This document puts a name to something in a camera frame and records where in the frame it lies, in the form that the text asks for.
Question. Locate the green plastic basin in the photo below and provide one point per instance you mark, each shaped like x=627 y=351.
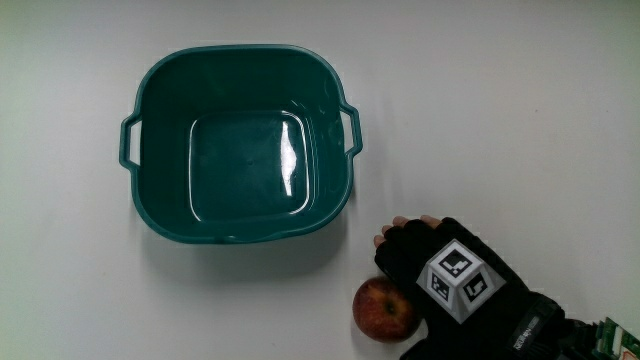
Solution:
x=240 y=165

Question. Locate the white desk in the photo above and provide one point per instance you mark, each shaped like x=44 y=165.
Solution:
x=500 y=125

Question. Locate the person's right hand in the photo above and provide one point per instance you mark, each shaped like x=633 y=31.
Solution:
x=480 y=320

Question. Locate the red apple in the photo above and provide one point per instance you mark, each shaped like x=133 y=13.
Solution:
x=382 y=310

